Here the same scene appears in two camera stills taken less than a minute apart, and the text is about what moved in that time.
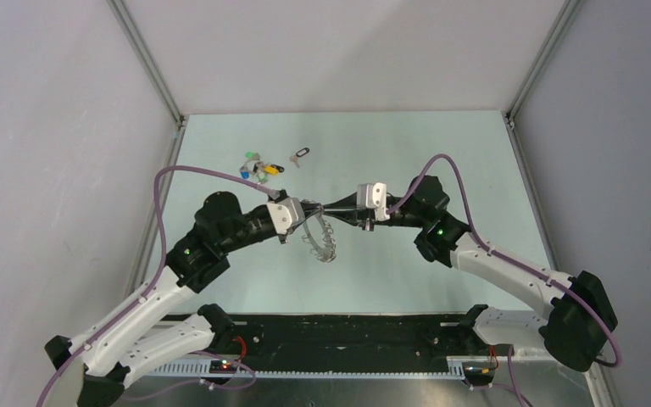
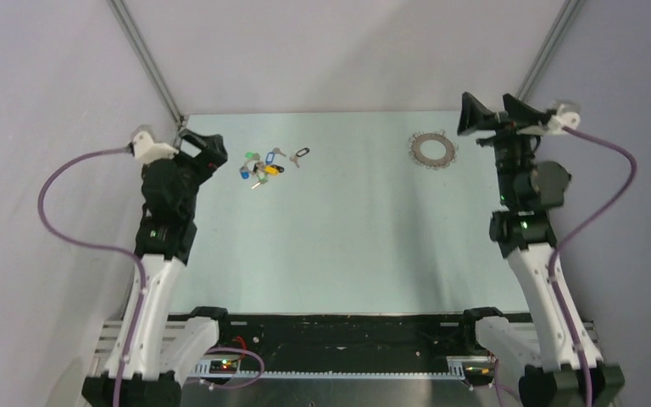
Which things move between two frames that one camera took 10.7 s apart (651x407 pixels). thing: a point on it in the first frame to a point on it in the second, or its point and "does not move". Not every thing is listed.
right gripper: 356,217 to 475,116
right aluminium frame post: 570,11 does not move
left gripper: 306,209 to 212,153
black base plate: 413,337 does not move
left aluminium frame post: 147,61 does not move
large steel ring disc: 326,254 to 452,148
